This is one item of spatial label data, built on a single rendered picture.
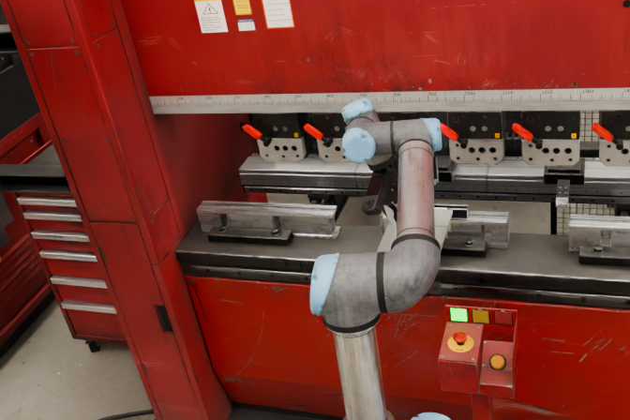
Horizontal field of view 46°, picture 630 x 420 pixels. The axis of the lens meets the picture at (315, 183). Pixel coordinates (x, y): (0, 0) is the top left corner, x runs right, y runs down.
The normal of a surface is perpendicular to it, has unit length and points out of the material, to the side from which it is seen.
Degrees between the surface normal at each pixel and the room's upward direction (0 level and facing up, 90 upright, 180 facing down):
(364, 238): 0
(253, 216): 90
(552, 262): 0
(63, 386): 0
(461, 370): 90
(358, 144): 85
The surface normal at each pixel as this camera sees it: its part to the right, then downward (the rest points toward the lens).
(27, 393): -0.16, -0.86
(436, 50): -0.31, 0.51
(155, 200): 0.94, 0.03
